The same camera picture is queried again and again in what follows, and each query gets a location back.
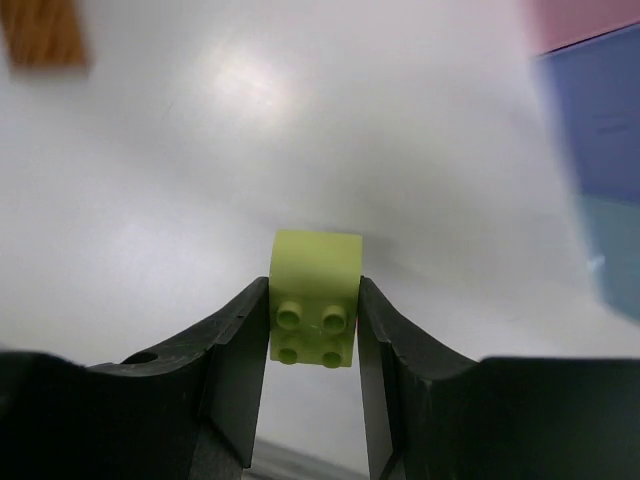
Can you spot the purple-blue bin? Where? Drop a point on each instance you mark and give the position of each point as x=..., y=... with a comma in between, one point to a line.
x=595, y=86

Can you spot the orange lego plate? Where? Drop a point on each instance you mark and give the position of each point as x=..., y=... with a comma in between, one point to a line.
x=43, y=34

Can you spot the pale lime square brick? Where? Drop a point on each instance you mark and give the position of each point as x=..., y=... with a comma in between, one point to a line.
x=314, y=282

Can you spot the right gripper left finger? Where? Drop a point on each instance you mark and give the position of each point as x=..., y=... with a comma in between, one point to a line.
x=185, y=408

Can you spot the light blue bin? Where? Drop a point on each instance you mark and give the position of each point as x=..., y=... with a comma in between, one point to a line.
x=613, y=231

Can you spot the small pink bin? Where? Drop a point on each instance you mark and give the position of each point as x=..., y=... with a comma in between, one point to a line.
x=556, y=24

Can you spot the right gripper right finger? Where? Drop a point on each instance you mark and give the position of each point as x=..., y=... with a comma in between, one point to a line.
x=432, y=413

